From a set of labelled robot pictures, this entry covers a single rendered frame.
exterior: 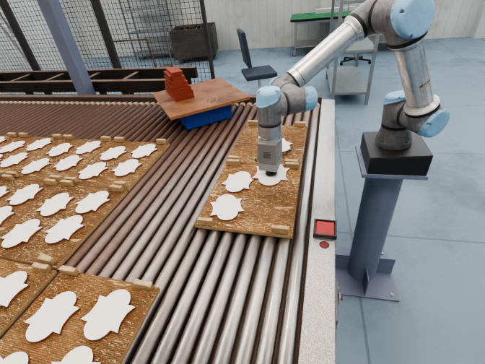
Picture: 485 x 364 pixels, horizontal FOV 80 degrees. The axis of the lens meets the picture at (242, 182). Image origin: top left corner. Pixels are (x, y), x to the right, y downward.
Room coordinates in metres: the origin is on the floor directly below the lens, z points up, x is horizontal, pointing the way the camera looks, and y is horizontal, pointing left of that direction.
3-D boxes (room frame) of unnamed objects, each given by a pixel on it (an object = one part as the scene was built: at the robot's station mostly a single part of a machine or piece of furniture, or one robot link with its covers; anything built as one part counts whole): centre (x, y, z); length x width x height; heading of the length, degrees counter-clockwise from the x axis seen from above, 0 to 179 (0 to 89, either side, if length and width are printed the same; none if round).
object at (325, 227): (0.68, -0.26, 0.92); 0.06 x 0.06 x 0.01; 72
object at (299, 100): (0.89, -0.20, 1.31); 0.11 x 0.11 x 0.08; 14
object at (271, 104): (0.85, -0.11, 1.31); 0.09 x 0.08 x 0.11; 104
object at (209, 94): (1.85, 0.22, 1.03); 0.50 x 0.50 x 0.02; 22
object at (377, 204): (1.12, -0.71, 0.44); 0.38 x 0.38 x 0.87; 75
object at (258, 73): (4.23, -0.39, 0.51); 0.59 x 0.56 x 1.02; 76
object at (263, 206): (0.90, -0.04, 0.93); 0.41 x 0.35 x 0.02; 163
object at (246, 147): (1.30, -0.16, 0.93); 0.41 x 0.35 x 0.02; 161
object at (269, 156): (0.86, -0.10, 1.15); 0.10 x 0.09 x 0.16; 66
